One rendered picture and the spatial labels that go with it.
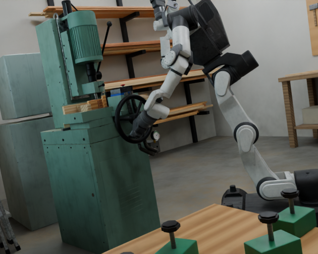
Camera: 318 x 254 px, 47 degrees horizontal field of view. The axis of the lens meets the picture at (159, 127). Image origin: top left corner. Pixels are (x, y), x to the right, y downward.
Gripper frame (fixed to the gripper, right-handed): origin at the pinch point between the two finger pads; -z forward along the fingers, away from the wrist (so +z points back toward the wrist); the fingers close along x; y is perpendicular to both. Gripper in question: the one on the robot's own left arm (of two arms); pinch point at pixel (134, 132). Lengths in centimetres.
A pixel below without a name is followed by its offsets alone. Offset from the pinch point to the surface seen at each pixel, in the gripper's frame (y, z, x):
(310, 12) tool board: -225, 20, 267
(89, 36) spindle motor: 35, 1, 59
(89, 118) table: 21.0, -16.5, 12.0
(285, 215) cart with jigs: -3, 83, -81
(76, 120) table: 26.8, -22.1, 11.8
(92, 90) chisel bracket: 20.9, -20.7, 38.3
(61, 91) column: 35, -39, 45
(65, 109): 33.0, -28.0, 21.9
